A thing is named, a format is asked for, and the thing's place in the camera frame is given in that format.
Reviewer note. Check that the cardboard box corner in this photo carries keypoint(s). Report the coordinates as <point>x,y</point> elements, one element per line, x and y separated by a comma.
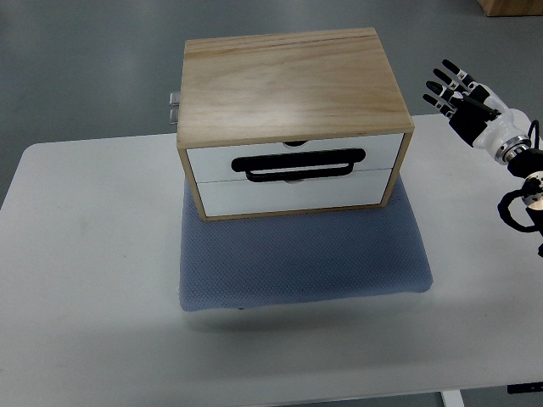
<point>511,8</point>

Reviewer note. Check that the white drawer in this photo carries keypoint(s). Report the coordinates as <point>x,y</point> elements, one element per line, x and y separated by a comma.
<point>232,163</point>
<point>246,198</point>

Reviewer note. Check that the black table control panel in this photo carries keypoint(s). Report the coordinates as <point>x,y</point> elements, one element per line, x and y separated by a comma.
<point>533,387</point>

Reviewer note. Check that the metal table clamp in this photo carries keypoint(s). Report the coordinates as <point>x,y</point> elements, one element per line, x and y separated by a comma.
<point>174,102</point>

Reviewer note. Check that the wooden drawer cabinet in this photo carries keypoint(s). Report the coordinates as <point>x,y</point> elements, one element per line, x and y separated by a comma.
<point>289,88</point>

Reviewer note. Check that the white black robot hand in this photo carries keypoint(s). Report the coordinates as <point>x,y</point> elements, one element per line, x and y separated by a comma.
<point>476,114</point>

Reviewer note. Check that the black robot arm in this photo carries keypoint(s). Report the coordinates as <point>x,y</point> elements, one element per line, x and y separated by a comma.
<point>527,165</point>

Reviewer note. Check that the white table leg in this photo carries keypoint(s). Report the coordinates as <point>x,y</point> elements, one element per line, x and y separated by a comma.
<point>452,398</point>

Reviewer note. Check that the blue foam mat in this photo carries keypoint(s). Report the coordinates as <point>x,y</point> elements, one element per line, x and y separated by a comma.
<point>296,259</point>

